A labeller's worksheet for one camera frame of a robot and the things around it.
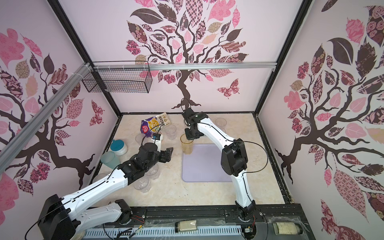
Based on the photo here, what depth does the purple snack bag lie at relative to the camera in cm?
111

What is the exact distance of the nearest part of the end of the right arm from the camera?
2.18 ft

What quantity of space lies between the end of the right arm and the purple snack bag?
0.36 m
